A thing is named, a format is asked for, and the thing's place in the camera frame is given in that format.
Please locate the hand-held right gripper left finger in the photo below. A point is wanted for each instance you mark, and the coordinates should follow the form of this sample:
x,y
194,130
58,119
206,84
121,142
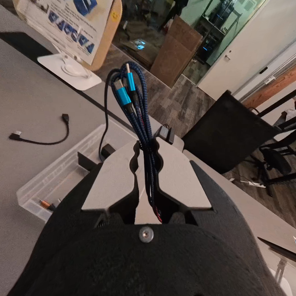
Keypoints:
x,y
111,182

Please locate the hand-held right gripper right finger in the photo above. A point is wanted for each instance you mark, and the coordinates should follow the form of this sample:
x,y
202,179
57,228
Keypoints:
x,y
182,182

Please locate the clear plastic bin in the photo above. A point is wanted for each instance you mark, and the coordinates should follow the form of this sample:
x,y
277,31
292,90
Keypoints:
x,y
57,175

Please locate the dark bin divider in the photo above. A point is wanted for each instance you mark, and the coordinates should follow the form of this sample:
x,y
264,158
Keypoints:
x,y
85,161

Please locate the black power adapter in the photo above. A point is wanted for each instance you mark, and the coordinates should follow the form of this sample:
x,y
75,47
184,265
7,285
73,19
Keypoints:
x,y
163,134

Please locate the black office chair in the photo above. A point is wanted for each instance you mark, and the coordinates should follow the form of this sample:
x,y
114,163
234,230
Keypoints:
x,y
277,161
226,129

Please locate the instruction sheet on stand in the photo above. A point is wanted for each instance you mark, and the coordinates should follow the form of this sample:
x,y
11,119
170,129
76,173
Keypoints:
x,y
69,74

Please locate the brown cardboard boxes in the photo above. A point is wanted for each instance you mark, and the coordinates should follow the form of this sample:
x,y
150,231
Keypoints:
x,y
175,53

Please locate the plain white door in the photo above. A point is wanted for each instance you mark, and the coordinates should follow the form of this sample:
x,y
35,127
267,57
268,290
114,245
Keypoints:
x,y
249,46

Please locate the black metal shelf rack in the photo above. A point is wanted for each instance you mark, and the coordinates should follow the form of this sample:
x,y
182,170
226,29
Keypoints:
x,y
217,30

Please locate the wooden post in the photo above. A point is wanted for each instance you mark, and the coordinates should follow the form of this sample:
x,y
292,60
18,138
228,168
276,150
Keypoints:
x,y
272,87

